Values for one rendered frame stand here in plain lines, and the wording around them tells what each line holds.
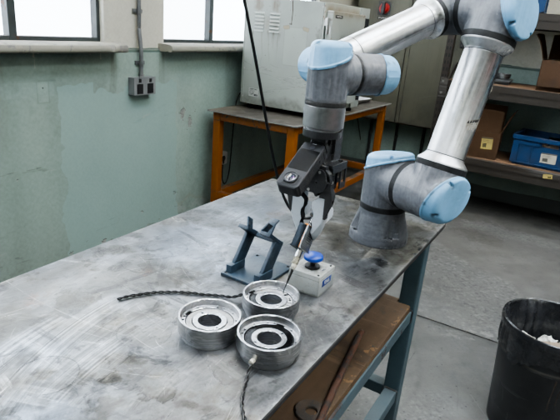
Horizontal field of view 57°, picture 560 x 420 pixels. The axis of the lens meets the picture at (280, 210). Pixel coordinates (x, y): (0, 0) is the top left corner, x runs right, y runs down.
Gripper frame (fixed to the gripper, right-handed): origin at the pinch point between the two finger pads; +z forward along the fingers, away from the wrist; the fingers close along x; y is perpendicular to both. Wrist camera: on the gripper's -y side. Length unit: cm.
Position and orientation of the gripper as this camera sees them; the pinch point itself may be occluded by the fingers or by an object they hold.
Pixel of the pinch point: (306, 232)
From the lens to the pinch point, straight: 100.4
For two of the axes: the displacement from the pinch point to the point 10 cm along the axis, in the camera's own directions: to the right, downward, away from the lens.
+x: -8.3, -2.5, 5.0
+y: 5.5, -2.4, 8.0
